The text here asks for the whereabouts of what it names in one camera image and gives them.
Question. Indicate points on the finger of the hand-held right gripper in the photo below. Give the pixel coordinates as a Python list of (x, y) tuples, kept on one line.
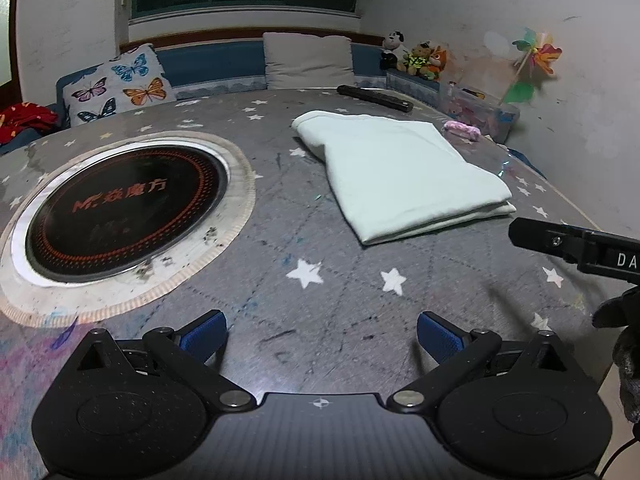
[(565, 242)]

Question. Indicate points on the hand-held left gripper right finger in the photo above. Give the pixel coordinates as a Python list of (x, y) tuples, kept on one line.
[(437, 335)]

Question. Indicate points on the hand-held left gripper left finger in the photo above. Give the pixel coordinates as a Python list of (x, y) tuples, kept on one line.
[(202, 332)]

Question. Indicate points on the pale green shirt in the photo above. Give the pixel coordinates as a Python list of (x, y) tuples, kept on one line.
[(400, 175)]

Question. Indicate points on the person's right hand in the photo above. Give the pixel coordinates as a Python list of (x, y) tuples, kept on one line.
[(627, 350)]

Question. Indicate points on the grey star-print tablecloth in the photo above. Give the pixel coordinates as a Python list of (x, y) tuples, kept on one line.
[(325, 240)]

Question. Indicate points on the small pink toy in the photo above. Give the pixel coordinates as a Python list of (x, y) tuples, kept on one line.
[(462, 130)]

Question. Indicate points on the round black induction cooktop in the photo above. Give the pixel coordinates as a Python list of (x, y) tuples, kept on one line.
[(125, 200)]

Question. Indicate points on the clear plastic storage box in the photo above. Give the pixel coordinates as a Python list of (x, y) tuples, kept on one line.
[(480, 110)]

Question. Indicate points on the colourful pinwheel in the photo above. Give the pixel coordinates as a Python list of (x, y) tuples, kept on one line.
[(542, 55)]

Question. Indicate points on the orange plush toy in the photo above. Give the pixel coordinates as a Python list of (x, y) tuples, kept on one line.
[(439, 60)]

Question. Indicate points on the long black remote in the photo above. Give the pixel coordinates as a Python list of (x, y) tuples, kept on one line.
[(375, 97)]

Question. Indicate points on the butterfly print pillow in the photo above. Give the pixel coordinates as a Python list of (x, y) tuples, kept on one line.
[(120, 85)]

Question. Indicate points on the panda plush toy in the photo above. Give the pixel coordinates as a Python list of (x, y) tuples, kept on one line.
[(395, 42)]

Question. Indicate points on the blue sofa bench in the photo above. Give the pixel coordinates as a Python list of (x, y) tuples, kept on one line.
[(215, 62)]

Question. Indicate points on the red patterned cloth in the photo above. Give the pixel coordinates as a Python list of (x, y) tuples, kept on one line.
[(22, 117)]

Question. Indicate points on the plain grey pillow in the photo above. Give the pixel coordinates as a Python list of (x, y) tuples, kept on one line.
[(307, 60)]

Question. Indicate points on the brown door with glass pane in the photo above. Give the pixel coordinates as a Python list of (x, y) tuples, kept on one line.
[(16, 60)]

